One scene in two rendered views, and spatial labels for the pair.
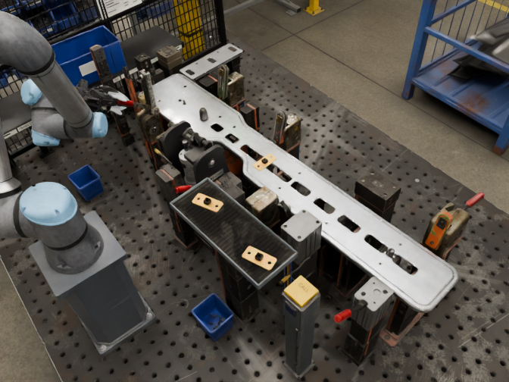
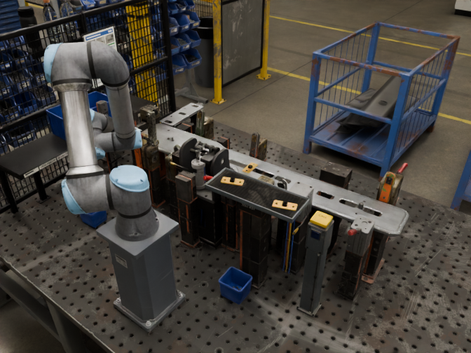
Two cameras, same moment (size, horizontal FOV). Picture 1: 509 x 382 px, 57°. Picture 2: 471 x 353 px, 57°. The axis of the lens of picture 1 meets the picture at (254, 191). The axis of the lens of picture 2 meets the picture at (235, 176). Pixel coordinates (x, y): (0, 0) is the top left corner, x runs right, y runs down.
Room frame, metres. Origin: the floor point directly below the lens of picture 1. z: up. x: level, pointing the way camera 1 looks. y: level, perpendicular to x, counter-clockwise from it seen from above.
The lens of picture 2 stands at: (-0.45, 0.53, 2.11)
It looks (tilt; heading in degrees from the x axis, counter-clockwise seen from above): 34 degrees down; 342
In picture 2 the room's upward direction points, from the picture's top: straight up
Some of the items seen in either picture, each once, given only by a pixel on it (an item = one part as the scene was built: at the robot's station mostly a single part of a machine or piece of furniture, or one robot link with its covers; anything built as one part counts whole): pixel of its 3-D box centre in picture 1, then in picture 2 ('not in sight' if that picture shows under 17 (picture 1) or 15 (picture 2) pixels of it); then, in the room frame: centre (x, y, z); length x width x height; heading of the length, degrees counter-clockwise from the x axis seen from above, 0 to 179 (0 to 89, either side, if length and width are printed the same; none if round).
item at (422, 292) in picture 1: (270, 164); (254, 169); (1.14, -0.06, 1.00); 1.38 x 0.22 x 0.02; 39
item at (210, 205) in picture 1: (207, 201); (232, 180); (0.85, 0.13, 1.17); 0.08 x 0.04 x 0.01; 57
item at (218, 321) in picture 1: (213, 318); (235, 286); (0.71, 0.17, 0.74); 0.11 x 0.10 x 0.09; 39
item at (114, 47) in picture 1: (82, 60); (83, 115); (1.73, 0.66, 1.09); 0.30 x 0.17 x 0.13; 124
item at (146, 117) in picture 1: (157, 147); (153, 175); (1.41, 0.38, 0.88); 0.07 x 0.06 x 0.35; 129
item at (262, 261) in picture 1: (259, 257); (284, 204); (0.65, 0.00, 1.17); 0.08 x 0.04 x 0.01; 55
